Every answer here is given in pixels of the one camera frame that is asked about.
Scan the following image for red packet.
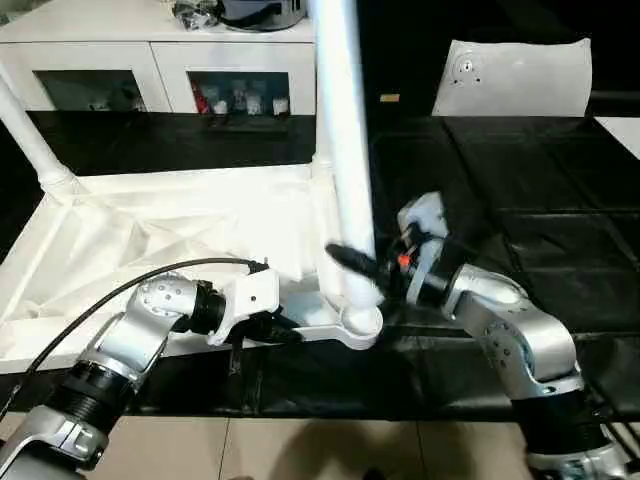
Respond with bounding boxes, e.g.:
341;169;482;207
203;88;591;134
191;81;210;115

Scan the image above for black work mat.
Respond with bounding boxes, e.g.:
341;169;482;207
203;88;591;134
0;108;640;422

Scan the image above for white chair back panel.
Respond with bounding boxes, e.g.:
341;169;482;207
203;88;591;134
429;36;593;119

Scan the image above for black tangled clutter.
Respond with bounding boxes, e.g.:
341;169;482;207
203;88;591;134
171;0;225;32

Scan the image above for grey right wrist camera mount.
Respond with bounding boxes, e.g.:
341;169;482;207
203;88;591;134
396;191;452;305

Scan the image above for white plastic table top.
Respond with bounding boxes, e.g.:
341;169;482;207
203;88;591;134
0;158;387;375

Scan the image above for grey and black helmet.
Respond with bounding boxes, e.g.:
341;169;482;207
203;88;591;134
218;0;307;33

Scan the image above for white cabinet with glass doors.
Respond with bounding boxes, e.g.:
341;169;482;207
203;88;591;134
0;26;320;115

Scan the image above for black cabinet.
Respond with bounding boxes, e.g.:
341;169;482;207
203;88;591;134
356;0;454;122

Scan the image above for white sheet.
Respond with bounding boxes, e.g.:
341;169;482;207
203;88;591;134
593;115;640;152

